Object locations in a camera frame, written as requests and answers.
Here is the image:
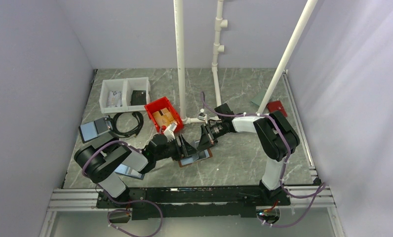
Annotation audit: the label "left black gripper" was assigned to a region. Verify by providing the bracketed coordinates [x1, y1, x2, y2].
[156, 134, 200, 161]

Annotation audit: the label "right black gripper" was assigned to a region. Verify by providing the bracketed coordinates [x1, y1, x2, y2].
[196, 121, 225, 152]

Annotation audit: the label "brown leather card holder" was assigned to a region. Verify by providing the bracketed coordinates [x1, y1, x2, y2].
[178, 140, 213, 167]

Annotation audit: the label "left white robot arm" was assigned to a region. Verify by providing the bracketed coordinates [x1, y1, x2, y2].
[74, 132, 198, 207]

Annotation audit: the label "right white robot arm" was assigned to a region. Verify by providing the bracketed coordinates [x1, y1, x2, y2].
[197, 103, 300, 205]

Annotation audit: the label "green card holder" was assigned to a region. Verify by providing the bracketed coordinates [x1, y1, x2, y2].
[250, 91, 266, 107]

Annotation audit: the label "blue card holder open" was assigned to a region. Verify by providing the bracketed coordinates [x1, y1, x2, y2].
[115, 164, 145, 180]

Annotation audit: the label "black card in tray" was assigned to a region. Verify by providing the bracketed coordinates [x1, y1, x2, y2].
[130, 90, 148, 106]

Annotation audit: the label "red card holder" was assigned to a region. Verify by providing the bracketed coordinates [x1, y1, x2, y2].
[266, 100, 288, 118]

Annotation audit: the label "patterned card in tray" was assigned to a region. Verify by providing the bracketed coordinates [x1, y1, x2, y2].
[106, 91, 122, 108]

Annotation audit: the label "grey blue card holder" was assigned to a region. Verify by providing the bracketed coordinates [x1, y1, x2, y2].
[79, 117, 113, 143]

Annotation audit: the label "brown items in bin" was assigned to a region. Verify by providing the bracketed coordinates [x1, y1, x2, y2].
[152, 108, 175, 128]

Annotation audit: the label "red plastic bin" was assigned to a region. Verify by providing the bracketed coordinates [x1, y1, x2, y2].
[144, 97, 184, 133]

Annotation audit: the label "white divided tray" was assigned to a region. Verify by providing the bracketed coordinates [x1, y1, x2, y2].
[99, 77, 151, 114]

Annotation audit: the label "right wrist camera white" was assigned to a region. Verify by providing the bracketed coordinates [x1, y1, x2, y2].
[197, 109, 209, 123]

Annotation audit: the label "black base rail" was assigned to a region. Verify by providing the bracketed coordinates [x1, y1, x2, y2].
[96, 185, 291, 220]

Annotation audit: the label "black coiled cable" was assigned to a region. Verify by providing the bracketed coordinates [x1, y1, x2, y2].
[111, 111, 144, 139]

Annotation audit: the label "white PVC pipe frame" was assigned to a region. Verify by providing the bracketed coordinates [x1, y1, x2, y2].
[173, 0, 317, 124]

